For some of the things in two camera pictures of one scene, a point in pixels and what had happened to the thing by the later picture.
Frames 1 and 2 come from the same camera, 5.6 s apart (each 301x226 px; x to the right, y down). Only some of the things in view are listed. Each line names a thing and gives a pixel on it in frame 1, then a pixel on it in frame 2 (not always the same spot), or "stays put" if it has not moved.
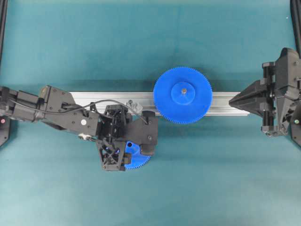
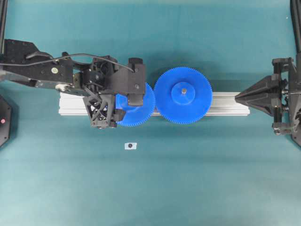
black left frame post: (3, 12) stays put
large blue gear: (183, 95) stays put
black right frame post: (296, 10) stays put
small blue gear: (138, 160) → (136, 116)
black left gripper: (112, 125) → (104, 75)
